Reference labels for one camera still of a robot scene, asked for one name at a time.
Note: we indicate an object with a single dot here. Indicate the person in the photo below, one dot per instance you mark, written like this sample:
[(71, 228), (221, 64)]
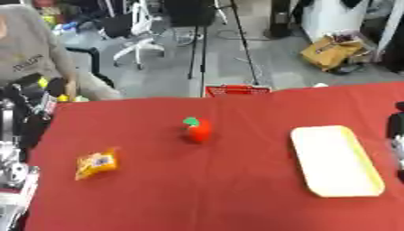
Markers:
[(31, 51)]

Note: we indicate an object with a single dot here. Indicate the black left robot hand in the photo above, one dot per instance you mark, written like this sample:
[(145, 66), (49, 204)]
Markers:
[(31, 105)]

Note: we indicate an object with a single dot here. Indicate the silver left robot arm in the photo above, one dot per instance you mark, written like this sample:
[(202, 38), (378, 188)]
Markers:
[(11, 174)]

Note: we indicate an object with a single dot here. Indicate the orange snack packet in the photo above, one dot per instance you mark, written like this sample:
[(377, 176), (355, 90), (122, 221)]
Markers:
[(95, 163)]

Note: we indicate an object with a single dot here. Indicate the white office chair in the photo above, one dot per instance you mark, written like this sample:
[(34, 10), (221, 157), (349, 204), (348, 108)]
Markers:
[(138, 33)]

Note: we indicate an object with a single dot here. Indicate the pale yellow tray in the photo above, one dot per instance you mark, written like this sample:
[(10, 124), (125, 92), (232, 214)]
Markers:
[(336, 161)]

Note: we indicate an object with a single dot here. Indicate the black tripod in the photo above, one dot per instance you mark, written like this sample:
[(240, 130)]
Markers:
[(210, 39)]

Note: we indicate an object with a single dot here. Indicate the tan paper bag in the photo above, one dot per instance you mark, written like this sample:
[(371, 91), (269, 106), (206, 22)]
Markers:
[(331, 51)]

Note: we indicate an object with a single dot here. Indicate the black chair armrest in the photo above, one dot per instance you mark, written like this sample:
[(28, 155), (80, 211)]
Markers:
[(95, 64)]

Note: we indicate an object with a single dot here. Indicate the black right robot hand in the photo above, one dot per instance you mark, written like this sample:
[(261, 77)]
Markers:
[(395, 126)]

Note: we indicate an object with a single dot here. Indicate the red shopping basket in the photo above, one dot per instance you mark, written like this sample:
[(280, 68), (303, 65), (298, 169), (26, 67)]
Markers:
[(237, 90)]

